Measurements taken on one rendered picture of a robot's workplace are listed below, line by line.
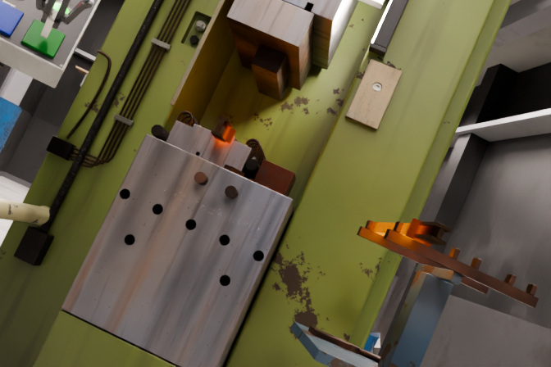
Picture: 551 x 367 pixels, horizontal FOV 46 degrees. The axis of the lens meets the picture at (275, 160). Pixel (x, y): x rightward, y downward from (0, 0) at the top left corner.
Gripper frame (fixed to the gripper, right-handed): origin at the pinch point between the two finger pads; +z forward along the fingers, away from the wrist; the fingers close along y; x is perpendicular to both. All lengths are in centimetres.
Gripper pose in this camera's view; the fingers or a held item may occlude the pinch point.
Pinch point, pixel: (49, 24)
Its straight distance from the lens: 154.1
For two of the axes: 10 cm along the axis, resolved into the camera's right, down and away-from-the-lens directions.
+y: 8.4, 4.3, 3.3
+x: 1.8, -8.0, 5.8
